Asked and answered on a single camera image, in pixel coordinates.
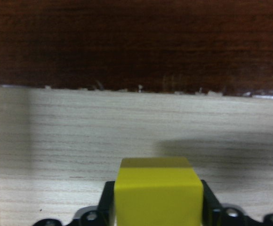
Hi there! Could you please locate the light wood drawer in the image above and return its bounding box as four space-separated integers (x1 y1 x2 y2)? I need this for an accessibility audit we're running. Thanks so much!
0 86 273 226

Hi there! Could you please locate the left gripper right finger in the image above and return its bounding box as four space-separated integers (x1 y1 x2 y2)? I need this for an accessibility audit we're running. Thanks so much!
201 180 223 226

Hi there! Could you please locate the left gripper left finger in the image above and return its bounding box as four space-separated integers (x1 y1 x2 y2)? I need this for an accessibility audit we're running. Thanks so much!
97 181 116 226

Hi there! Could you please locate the yellow block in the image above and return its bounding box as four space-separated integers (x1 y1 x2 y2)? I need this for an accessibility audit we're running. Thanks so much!
114 157 203 226

